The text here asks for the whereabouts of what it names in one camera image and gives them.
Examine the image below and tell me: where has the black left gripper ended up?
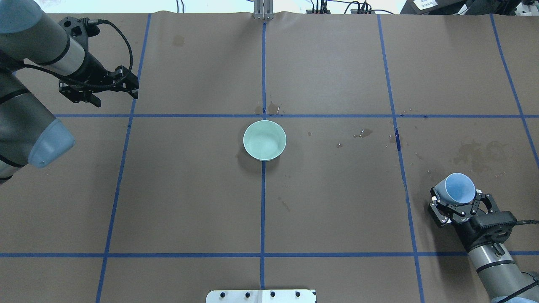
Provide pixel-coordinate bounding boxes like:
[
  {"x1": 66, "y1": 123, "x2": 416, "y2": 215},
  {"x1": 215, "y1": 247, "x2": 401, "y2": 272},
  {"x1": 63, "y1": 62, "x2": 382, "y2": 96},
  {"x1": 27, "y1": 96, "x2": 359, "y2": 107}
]
[{"x1": 59, "y1": 66, "x2": 140, "y2": 108}]

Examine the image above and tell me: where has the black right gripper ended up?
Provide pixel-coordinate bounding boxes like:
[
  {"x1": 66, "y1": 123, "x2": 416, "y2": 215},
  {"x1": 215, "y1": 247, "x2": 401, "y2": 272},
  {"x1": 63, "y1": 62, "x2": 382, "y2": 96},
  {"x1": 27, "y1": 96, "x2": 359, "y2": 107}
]
[{"x1": 429, "y1": 188, "x2": 517, "y2": 253}]

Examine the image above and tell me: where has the light blue plastic cup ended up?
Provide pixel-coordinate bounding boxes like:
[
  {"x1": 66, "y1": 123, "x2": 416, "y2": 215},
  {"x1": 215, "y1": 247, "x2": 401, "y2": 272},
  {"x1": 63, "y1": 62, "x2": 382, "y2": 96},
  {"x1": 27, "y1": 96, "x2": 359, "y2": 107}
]
[{"x1": 434, "y1": 173, "x2": 477, "y2": 205}]

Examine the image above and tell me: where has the pale green ceramic bowl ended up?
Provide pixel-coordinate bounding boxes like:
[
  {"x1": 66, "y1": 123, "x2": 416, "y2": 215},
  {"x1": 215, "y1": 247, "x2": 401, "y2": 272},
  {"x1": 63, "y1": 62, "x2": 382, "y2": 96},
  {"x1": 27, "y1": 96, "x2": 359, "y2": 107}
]
[{"x1": 243, "y1": 120, "x2": 287, "y2": 162}]

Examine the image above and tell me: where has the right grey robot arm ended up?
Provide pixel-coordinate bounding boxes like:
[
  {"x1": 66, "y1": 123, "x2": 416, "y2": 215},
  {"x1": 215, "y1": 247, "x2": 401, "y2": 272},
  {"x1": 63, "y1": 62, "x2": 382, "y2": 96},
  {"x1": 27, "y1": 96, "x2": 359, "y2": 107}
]
[{"x1": 428, "y1": 188, "x2": 539, "y2": 303}]

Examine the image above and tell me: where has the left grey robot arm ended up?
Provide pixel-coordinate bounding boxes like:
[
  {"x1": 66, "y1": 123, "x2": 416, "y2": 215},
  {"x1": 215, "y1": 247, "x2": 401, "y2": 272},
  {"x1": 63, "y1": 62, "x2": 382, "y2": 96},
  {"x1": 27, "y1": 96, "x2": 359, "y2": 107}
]
[{"x1": 0, "y1": 0, "x2": 140, "y2": 183}]

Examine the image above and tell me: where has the brown paper table cover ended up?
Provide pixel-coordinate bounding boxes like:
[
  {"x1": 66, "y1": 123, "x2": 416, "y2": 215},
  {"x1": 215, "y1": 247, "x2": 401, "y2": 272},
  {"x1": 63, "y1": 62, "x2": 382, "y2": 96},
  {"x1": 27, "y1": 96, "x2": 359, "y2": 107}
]
[{"x1": 1, "y1": 11, "x2": 538, "y2": 303}]

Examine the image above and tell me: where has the aluminium frame post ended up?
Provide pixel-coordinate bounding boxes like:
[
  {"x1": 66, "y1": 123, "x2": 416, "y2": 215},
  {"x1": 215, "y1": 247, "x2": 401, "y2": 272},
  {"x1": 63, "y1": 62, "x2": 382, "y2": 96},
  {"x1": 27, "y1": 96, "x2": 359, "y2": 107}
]
[{"x1": 251, "y1": 0, "x2": 275, "y2": 21}]

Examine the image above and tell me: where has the white metal base plate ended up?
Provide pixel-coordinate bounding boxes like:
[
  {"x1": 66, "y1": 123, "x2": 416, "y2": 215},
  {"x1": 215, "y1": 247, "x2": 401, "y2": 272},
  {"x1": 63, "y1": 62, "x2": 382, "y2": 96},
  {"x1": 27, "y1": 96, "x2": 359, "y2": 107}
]
[{"x1": 205, "y1": 289, "x2": 318, "y2": 303}]

